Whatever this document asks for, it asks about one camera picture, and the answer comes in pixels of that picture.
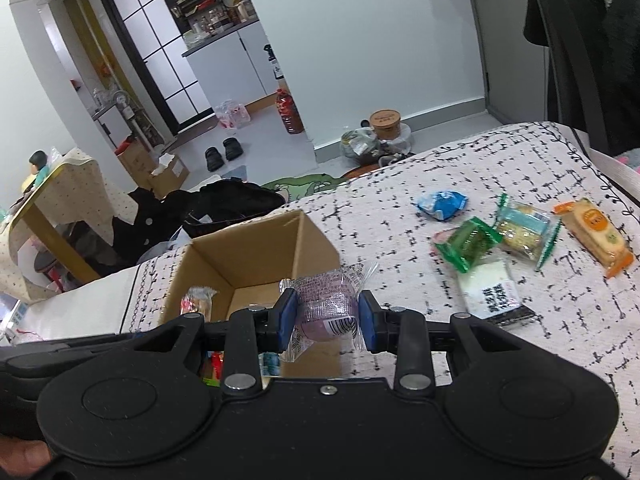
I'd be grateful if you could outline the black bag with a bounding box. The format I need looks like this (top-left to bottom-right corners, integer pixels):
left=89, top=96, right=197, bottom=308
left=182, top=180, right=288, bottom=238

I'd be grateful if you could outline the pack of water bottles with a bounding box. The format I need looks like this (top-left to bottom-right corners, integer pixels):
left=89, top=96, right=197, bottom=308
left=214, top=100, right=252, bottom=131

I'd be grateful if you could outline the brown paper cup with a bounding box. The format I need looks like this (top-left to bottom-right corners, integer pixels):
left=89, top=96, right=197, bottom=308
left=369, top=109, right=403, bottom=141

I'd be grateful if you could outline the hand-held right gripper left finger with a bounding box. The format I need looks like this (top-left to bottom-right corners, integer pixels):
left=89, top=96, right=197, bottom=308
left=132, top=290, right=301, bottom=393

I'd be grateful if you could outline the blue snack packet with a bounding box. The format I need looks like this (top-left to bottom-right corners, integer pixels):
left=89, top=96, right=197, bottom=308
left=416, top=190, right=469, bottom=222

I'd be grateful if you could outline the plastic trash bag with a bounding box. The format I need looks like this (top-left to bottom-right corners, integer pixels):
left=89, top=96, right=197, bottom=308
left=341, top=127, right=383, bottom=161

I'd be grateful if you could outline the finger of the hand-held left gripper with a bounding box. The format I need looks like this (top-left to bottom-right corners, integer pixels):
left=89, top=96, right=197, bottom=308
left=47, top=332, right=146, bottom=358

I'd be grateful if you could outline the doll figure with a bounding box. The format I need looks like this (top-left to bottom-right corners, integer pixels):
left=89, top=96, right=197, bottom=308
left=22, top=150, right=53, bottom=193

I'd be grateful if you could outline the glass sliding door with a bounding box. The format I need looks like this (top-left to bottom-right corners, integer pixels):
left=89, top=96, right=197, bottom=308
left=100, top=0, right=216, bottom=133

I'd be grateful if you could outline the purple snack packet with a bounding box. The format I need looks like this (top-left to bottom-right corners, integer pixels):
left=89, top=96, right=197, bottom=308
left=279, top=262, right=378, bottom=361

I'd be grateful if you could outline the black and white snack packet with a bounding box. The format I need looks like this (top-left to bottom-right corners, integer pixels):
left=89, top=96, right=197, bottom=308
left=457, top=257, right=537, bottom=328

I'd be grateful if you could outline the black spray bottle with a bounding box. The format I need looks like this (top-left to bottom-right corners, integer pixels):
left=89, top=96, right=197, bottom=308
left=263, top=44, right=286, bottom=81

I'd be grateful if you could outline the grey door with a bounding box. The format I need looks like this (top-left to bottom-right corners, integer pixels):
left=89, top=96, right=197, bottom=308
left=462, top=0, right=551, bottom=126

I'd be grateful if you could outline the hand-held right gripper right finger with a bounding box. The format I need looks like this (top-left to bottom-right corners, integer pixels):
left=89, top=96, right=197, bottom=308
left=357, top=290, right=501, bottom=393

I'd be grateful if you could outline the red snack packet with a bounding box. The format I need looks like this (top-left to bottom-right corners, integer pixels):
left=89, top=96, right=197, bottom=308
left=180, top=286, right=219, bottom=323

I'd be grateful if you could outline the wooden table with cloth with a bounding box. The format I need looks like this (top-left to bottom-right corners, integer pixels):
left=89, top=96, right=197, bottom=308
left=0, top=147, right=138, bottom=303

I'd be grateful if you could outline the green-edged cracker packet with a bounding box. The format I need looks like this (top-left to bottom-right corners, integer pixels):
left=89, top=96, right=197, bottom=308
left=495, top=194, right=563, bottom=271

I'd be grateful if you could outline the black coat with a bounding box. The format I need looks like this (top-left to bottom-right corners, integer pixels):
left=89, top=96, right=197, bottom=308
left=522, top=0, right=640, bottom=156

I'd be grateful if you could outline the green snack packet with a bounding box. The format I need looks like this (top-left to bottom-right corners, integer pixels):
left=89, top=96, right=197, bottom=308
left=434, top=216, right=503, bottom=273

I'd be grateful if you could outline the pink plush item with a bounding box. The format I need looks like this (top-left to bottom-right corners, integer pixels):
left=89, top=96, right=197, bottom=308
left=617, top=149, right=640, bottom=176

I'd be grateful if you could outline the row of bottles on counter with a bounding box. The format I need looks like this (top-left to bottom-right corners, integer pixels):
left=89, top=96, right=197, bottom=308
left=172, top=0, right=258, bottom=36

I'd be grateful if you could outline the plain cardboard box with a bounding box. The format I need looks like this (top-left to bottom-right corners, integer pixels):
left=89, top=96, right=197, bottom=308
left=117, top=140, right=158, bottom=186

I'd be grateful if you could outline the pile of dark clothes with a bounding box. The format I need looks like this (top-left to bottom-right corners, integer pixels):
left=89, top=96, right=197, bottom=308
left=112, top=187, right=201, bottom=266

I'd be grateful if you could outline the yellow table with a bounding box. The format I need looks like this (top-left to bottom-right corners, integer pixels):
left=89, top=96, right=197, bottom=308
left=10, top=160, right=101, bottom=283

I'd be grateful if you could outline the green frog floor mat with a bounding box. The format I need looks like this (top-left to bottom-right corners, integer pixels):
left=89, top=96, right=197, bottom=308
left=260, top=172, right=348, bottom=201

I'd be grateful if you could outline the grey chair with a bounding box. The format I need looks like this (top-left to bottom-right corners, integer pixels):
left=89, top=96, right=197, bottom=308
left=525, top=0, right=616, bottom=156

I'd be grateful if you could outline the person's left hand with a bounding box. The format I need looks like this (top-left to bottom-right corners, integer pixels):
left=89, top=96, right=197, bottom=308
left=0, top=435, right=53, bottom=478

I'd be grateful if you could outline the orange cracker packet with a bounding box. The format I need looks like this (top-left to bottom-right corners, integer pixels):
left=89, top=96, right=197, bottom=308
left=552, top=197, right=636, bottom=279

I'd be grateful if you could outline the white bedsheet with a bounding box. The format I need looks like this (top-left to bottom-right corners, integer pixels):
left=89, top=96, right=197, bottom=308
left=15, top=265, right=141, bottom=346

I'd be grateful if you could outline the small cardboard box with paper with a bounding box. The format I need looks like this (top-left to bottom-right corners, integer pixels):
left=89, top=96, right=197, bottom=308
left=147, top=155, right=191, bottom=198

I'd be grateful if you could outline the white kitchen cabinet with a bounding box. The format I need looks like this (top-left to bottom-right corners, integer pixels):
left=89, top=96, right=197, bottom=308
left=182, top=20, right=281, bottom=111

